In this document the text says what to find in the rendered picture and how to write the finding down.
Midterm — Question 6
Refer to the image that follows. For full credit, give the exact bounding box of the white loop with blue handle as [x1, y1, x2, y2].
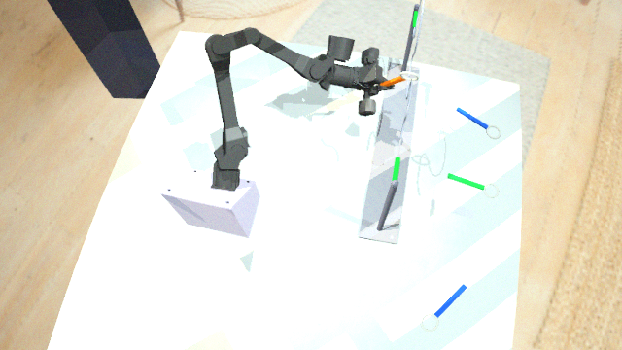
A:
[420, 284, 467, 332]
[456, 107, 501, 139]

